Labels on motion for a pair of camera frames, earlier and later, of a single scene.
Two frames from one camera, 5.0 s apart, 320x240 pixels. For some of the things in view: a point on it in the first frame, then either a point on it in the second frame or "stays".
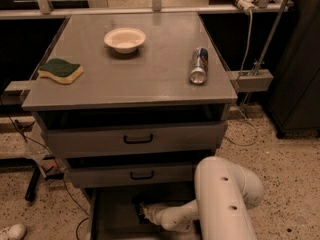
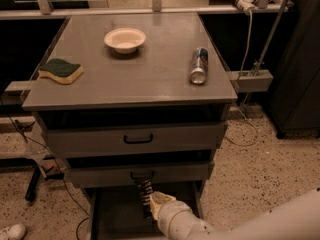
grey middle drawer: x=132 y=175 stays
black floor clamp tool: x=34 y=177 stays
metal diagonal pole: x=273 y=28 stays
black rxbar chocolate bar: x=141 y=213 -> x=146 y=188
